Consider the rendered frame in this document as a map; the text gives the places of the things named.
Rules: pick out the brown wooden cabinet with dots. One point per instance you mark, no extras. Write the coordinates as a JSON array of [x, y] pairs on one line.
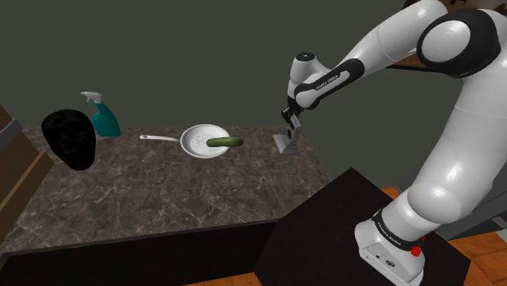
[[16, 166]]

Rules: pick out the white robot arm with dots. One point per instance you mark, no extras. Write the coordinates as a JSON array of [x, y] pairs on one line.
[[455, 158]]

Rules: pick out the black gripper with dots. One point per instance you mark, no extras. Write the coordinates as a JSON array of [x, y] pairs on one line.
[[288, 113]]

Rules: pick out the black rounded object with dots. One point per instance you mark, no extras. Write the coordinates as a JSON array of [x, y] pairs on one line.
[[70, 138]]

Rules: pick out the green cucumber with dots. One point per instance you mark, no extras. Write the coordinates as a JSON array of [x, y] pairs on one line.
[[224, 142]]

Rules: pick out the dark robot stand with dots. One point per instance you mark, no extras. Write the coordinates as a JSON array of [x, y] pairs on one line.
[[317, 237]]

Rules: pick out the white frying pan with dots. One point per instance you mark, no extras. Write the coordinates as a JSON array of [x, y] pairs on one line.
[[196, 142]]

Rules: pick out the teal spray bottle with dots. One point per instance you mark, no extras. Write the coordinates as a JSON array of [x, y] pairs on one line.
[[105, 123]]

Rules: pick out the grey angular metal tool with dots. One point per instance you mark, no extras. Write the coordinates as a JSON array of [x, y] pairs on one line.
[[286, 144]]

